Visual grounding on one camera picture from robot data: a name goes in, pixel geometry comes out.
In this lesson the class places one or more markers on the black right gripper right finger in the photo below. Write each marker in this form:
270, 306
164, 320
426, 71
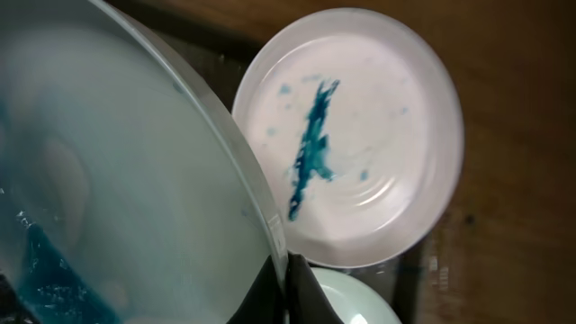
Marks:
306, 302

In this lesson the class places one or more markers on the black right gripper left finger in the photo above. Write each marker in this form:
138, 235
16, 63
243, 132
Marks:
264, 302

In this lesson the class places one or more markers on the white plate with streak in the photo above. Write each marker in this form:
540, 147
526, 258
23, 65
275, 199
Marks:
128, 194

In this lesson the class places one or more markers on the white plate at back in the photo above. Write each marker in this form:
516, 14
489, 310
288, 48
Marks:
358, 129

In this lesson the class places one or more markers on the white plate with blue splat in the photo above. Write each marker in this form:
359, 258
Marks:
353, 301

